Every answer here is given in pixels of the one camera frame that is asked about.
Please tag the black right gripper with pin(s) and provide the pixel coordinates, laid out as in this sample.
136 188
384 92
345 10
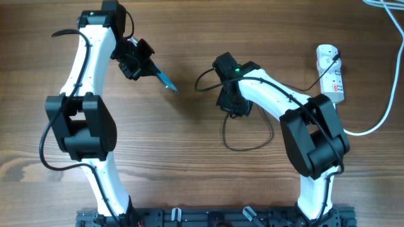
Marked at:
221 101

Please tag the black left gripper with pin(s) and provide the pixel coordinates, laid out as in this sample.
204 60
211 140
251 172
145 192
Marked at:
145 64

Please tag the blue screen smartphone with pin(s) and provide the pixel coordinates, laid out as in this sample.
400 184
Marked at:
167 82

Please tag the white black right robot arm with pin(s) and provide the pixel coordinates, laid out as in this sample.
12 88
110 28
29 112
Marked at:
313 135

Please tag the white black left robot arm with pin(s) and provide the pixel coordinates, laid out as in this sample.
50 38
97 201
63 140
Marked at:
82 124

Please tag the white power strip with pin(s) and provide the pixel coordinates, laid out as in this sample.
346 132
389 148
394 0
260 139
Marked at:
329 67

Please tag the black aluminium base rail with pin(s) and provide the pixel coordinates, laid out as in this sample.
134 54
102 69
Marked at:
274 216

